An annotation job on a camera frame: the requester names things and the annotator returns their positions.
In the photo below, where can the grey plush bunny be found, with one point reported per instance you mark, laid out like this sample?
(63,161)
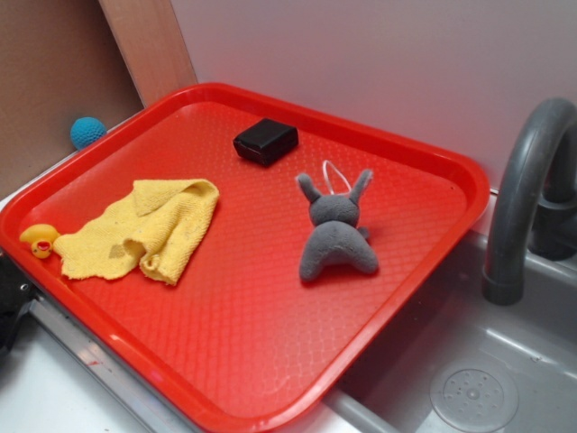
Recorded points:
(336,239)

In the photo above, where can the black rectangular block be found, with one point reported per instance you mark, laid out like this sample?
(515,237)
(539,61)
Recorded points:
(266,141)

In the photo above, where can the yellow knitted cloth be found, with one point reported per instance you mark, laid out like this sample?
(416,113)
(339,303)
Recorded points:
(155,228)

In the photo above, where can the grey plastic sink basin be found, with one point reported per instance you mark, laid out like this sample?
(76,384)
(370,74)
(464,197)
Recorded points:
(450,361)

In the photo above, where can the wooden board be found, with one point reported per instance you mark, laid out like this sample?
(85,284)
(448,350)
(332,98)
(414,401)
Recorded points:
(149,38)

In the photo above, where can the blue textured ball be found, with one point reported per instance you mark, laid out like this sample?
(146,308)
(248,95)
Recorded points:
(85,131)

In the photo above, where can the red plastic tray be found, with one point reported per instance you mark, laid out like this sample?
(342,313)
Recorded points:
(240,344)

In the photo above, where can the grey toy faucet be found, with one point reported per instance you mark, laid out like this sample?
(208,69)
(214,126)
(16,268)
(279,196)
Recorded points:
(535,211)

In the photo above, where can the yellow rubber duck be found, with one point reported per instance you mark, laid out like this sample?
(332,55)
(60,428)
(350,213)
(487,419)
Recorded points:
(40,238)

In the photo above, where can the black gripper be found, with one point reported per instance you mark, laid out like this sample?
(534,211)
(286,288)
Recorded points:
(17,294)

